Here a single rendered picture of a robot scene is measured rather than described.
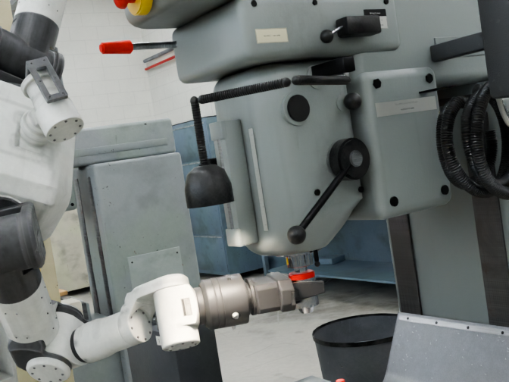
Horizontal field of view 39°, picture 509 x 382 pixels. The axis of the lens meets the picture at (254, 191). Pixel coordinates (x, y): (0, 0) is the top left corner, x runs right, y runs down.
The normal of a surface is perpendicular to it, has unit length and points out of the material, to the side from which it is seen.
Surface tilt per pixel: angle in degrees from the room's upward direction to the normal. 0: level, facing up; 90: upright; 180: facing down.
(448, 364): 63
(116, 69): 90
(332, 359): 94
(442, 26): 90
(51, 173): 58
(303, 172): 90
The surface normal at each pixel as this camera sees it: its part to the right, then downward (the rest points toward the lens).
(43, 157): 0.54, -0.58
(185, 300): 0.13, -0.39
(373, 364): 0.04, 0.11
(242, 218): 0.55, -0.04
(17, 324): -0.04, 0.72
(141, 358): -0.74, 0.15
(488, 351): -0.80, -0.30
